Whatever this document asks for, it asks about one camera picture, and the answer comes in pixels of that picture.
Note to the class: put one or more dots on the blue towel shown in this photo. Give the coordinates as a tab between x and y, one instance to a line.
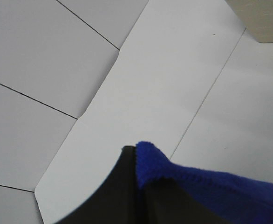
237	199

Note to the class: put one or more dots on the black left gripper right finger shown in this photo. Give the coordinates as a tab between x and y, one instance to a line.
163	201

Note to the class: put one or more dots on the beige bin with grey rim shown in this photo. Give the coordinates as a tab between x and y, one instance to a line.
257	17

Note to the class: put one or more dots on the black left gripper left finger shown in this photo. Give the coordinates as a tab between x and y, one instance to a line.
114	201

